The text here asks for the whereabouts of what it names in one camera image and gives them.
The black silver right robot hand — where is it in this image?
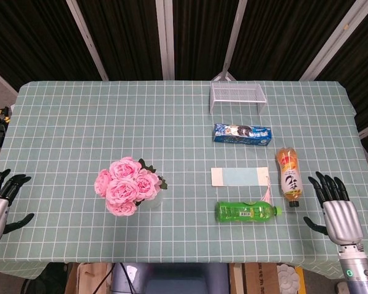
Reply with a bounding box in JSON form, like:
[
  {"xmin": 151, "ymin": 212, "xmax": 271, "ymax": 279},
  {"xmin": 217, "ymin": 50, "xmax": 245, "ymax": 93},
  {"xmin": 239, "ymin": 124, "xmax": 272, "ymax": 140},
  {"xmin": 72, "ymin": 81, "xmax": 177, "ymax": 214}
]
[{"xmin": 303, "ymin": 171, "xmax": 364, "ymax": 246}]

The pink artificial flower bouquet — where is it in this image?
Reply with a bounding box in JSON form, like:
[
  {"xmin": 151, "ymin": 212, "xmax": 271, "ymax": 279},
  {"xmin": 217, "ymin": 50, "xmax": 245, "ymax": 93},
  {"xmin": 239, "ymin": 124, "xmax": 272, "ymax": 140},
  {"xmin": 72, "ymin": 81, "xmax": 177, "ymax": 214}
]
[{"xmin": 94, "ymin": 156, "xmax": 169, "ymax": 217}]

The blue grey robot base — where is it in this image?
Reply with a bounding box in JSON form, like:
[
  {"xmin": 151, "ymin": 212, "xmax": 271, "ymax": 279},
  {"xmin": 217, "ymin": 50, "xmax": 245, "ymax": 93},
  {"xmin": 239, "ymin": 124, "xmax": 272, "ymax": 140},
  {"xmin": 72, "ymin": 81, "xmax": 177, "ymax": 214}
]
[{"xmin": 110, "ymin": 262, "xmax": 231, "ymax": 294}]

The clear glass cup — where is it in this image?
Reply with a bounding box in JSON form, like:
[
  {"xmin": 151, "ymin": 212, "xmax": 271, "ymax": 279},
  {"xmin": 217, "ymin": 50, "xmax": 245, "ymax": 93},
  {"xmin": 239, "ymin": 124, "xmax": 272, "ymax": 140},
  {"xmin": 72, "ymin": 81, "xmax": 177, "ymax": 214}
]
[{"xmin": 134, "ymin": 189, "xmax": 165, "ymax": 211}]

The orange drink bottle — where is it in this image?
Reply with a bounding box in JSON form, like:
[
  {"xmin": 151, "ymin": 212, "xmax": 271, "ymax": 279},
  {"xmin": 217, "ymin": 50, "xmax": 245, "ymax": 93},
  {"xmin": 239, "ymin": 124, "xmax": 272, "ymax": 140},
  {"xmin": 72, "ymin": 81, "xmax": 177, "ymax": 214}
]
[{"xmin": 275, "ymin": 146, "xmax": 304, "ymax": 208}]

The white flower-shaped object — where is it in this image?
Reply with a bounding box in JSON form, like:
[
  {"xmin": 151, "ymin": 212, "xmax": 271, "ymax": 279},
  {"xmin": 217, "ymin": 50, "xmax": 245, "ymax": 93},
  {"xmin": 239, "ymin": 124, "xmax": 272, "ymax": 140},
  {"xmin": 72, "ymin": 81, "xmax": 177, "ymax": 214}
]
[{"xmin": 277, "ymin": 263, "xmax": 301, "ymax": 293}]

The green drink bottle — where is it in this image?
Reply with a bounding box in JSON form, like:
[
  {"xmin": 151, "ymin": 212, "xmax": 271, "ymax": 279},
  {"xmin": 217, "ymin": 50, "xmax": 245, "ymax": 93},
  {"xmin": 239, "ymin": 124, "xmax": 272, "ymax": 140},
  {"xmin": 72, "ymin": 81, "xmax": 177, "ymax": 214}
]
[{"xmin": 214, "ymin": 200, "xmax": 283, "ymax": 224}]

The brown cardboard box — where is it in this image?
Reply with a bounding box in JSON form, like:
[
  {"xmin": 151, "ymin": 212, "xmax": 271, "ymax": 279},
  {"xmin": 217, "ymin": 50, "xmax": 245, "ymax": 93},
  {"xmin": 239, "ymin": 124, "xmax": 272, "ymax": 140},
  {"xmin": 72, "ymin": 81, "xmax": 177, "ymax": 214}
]
[{"xmin": 229, "ymin": 262, "xmax": 280, "ymax": 294}]

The pale blue bookmark with tassel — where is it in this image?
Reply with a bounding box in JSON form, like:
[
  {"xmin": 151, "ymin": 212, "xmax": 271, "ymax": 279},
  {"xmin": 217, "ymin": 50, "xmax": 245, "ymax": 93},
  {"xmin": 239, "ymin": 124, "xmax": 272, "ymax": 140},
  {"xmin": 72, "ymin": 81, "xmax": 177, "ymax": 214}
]
[{"xmin": 210, "ymin": 167, "xmax": 274, "ymax": 203}]

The light wooden board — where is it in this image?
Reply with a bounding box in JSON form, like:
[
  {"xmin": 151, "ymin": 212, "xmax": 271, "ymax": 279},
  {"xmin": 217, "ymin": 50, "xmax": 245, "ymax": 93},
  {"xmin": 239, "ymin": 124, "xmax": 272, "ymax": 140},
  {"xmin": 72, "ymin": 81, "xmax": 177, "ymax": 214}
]
[{"xmin": 64, "ymin": 262, "xmax": 112, "ymax": 294}]

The blue cookie box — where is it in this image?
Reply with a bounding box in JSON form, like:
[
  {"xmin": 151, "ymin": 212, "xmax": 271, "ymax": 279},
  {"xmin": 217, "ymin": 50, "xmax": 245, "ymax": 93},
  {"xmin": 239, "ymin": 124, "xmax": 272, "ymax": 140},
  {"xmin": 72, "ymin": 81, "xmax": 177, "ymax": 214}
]
[{"xmin": 213, "ymin": 123, "xmax": 272, "ymax": 147}]

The green checked tablecloth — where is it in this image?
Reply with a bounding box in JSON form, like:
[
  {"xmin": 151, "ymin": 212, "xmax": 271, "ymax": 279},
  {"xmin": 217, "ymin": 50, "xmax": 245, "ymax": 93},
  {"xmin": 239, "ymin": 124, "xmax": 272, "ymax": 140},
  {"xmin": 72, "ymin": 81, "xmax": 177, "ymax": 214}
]
[{"xmin": 0, "ymin": 80, "xmax": 368, "ymax": 279}]

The black pleated curtain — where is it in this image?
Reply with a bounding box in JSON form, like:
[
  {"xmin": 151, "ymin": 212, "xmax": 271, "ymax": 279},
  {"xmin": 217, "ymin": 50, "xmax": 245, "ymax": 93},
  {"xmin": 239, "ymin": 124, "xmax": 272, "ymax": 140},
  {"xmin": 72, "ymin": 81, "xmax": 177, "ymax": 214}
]
[{"xmin": 0, "ymin": 0, "xmax": 368, "ymax": 160}]

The white wire mesh shelf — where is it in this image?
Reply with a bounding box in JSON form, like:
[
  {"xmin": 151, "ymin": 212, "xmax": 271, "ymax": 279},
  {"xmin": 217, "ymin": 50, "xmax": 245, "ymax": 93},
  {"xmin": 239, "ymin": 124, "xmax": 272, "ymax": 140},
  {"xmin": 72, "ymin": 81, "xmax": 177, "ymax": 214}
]
[{"xmin": 210, "ymin": 81, "xmax": 267, "ymax": 115}]

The white frame post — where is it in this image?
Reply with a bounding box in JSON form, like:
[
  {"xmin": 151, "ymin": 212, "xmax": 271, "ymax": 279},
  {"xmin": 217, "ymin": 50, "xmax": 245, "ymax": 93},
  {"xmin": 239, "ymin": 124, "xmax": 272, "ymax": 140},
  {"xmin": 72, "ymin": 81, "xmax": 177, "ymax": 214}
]
[
  {"xmin": 213, "ymin": 0, "xmax": 248, "ymax": 82},
  {"xmin": 300, "ymin": 0, "xmax": 368, "ymax": 81},
  {"xmin": 155, "ymin": 0, "xmax": 175, "ymax": 80},
  {"xmin": 66, "ymin": 0, "xmax": 110, "ymax": 81}
]

